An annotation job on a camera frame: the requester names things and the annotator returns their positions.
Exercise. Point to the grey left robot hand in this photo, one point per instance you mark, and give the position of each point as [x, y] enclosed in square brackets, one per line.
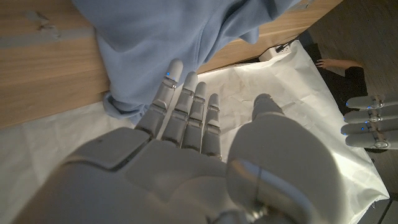
[373, 124]

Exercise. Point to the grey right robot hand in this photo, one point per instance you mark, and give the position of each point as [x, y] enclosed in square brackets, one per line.
[186, 177]

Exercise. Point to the blue hoodie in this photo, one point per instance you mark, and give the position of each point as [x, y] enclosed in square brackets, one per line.
[149, 40]

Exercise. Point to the person in dark clothes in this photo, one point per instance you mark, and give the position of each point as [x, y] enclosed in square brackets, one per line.
[351, 84]

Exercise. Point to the white creased backdrop sheet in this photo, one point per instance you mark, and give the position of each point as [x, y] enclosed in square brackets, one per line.
[264, 77]

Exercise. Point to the white power strip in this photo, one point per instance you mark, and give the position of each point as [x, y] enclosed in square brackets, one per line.
[273, 54]

